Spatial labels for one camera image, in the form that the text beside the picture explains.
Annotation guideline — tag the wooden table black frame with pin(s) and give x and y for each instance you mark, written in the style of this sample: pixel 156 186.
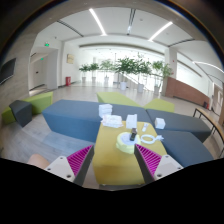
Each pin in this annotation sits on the wooden table black frame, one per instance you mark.
pixel 215 126

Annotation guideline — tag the blue-grey bench right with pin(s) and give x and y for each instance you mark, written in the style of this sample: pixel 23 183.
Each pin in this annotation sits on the blue-grey bench right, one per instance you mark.
pixel 183 137

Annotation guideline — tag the person's hand lower left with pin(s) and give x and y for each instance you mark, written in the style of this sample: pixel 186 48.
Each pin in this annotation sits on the person's hand lower left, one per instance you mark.
pixel 38 161

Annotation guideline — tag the dark grey cube stool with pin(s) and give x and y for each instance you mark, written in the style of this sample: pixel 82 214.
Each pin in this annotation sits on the dark grey cube stool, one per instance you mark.
pixel 22 112

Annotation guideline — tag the green bench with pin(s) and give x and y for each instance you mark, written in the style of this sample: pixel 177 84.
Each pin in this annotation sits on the green bench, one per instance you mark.
pixel 160 104
pixel 39 103
pixel 115 98

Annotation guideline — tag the potted tree far left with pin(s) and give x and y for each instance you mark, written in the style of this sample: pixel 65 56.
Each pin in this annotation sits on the potted tree far left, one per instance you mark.
pixel 84 69

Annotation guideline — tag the blue-grey bench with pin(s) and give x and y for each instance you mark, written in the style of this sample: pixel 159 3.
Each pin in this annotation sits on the blue-grey bench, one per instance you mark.
pixel 183 137
pixel 77 119

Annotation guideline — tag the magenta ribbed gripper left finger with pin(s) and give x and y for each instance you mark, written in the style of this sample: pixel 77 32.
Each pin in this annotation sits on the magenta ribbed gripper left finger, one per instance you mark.
pixel 74 167

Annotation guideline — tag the red fire extinguisher box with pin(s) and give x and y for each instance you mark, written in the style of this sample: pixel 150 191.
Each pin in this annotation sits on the red fire extinguisher box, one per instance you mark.
pixel 68 81

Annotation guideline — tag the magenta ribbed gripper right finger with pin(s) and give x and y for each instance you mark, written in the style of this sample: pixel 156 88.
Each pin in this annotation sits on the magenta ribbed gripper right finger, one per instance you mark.
pixel 154 166

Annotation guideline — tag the blue-grey bench left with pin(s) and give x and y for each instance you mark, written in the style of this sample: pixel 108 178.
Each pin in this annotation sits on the blue-grey bench left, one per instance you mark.
pixel 77 119

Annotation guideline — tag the white plastic bag packet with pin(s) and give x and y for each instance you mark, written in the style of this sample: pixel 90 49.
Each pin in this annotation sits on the white plastic bag packet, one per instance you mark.
pixel 113 121

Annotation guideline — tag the dark smartwatch on charger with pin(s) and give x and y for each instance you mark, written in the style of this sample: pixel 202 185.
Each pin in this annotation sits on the dark smartwatch on charger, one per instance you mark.
pixel 133 134

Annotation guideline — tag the potted tree right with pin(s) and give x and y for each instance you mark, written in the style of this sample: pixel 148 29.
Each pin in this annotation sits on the potted tree right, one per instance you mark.
pixel 161 70

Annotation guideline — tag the green bench centre back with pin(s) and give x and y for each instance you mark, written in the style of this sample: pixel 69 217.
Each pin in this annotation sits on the green bench centre back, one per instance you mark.
pixel 115 98

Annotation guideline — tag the green bench far left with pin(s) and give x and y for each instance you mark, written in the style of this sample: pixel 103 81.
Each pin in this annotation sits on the green bench far left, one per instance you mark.
pixel 39 103

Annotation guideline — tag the white stacked boxes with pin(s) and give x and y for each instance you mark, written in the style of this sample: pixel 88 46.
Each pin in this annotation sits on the white stacked boxes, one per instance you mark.
pixel 105 109

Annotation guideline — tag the green bench right back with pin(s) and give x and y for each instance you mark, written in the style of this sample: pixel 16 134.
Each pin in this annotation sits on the green bench right back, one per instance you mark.
pixel 160 104

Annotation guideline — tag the potted tree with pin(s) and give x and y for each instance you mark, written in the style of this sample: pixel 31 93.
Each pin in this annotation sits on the potted tree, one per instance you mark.
pixel 161 70
pixel 123 67
pixel 84 69

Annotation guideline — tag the potted tree centre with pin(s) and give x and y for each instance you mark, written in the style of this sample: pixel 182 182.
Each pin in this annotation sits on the potted tree centre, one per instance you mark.
pixel 123 67

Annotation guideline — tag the framed wall picture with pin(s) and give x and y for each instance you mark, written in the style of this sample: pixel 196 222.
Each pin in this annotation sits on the framed wall picture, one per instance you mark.
pixel 70 58

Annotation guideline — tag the wall-mounted black screen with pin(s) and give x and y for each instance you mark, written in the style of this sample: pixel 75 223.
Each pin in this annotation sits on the wall-mounted black screen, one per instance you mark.
pixel 7 70

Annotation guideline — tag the yellow bench seat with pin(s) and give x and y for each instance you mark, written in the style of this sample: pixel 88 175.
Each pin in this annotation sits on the yellow bench seat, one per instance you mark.
pixel 111 166

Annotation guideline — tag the yellow-green round charger stand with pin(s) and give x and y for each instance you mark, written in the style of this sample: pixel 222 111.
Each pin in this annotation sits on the yellow-green round charger stand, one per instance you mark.
pixel 125 144

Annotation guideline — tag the small white adapter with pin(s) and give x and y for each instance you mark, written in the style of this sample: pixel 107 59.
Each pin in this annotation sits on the small white adapter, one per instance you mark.
pixel 145 127

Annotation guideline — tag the white cube box right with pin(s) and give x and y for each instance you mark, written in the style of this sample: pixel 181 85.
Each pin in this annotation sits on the white cube box right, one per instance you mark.
pixel 159 123

